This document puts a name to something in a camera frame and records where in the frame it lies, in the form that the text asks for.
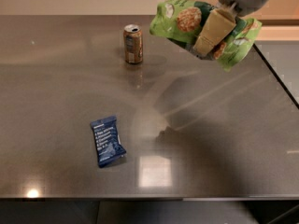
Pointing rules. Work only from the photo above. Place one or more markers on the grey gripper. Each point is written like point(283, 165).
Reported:
point(222, 21)

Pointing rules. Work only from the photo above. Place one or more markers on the green rice chip bag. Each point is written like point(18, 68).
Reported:
point(181, 22)

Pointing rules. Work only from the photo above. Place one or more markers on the brown soda can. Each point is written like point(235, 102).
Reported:
point(133, 44)

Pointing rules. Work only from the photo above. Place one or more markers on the blue snack bar wrapper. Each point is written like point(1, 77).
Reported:
point(107, 141)

